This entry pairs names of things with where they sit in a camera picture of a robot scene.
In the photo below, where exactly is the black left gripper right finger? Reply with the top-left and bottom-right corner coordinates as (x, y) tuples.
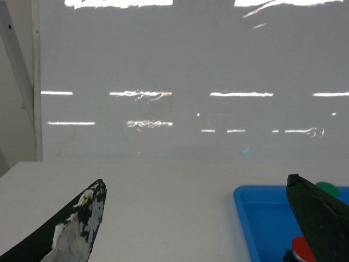
(286, 174), (348, 261)

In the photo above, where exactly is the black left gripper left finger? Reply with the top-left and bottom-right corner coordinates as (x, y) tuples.
(1, 179), (107, 261)

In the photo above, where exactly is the green mushroom push button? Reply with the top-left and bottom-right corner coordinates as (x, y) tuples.
(316, 181), (340, 198)

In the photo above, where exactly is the red mushroom push button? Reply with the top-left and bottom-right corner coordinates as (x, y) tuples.
(282, 235), (317, 262)

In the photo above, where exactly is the blue plastic tray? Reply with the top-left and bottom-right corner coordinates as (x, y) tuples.
(233, 185), (349, 262)

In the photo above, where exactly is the white whiteboard panel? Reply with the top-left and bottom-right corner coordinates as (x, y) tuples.
(33, 1), (348, 162)

